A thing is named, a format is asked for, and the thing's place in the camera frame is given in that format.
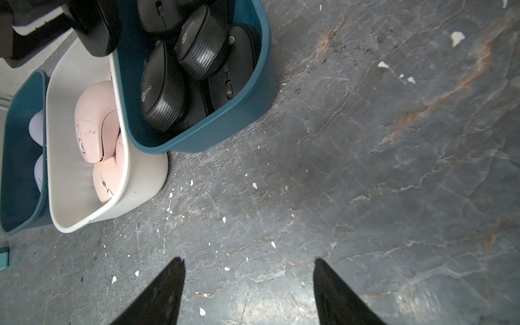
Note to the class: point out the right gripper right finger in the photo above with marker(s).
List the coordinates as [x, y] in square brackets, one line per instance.
[336, 303]

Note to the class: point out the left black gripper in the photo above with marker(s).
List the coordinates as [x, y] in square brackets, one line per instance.
[27, 27]

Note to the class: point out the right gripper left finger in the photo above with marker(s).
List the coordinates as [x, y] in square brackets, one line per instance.
[160, 302]

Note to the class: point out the black mouse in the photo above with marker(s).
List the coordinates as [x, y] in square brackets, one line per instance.
[238, 67]
[198, 106]
[161, 17]
[203, 43]
[162, 90]

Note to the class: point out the pink mouse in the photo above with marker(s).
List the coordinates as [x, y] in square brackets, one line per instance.
[106, 179]
[120, 153]
[96, 122]

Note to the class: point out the purple mouse bottom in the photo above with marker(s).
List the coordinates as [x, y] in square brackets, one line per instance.
[36, 128]

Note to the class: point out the purple mouse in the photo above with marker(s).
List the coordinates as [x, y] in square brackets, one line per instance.
[38, 173]
[36, 128]

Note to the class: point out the purple mouse top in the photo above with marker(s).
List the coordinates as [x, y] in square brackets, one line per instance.
[38, 173]

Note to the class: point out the white storage box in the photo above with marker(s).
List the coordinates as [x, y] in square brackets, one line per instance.
[73, 199]

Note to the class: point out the right teal storage box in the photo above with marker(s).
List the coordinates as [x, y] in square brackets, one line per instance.
[127, 64]

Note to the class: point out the teal storage box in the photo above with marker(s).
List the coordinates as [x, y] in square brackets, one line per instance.
[22, 205]
[127, 64]

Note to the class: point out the left teal storage box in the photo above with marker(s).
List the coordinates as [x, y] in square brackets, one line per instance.
[22, 205]

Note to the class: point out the small teal block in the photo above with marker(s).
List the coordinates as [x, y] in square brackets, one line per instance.
[4, 258]

